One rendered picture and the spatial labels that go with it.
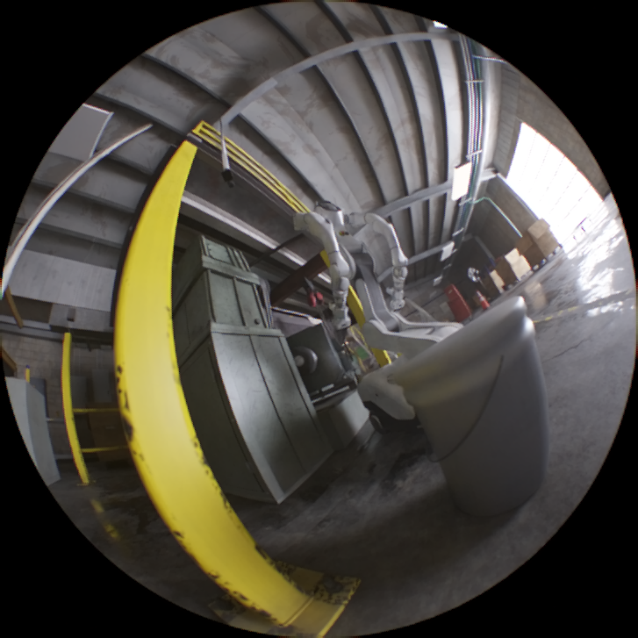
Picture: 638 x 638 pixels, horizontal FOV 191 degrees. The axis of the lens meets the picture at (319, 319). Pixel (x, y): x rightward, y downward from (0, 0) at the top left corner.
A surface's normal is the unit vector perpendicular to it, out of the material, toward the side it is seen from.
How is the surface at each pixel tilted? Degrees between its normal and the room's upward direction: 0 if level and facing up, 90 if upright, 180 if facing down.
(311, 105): 171
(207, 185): 180
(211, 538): 90
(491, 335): 90
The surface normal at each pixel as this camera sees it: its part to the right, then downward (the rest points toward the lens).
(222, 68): 0.51, 0.77
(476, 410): -0.69, 0.11
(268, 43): 0.27, 0.93
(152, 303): 0.79, -0.50
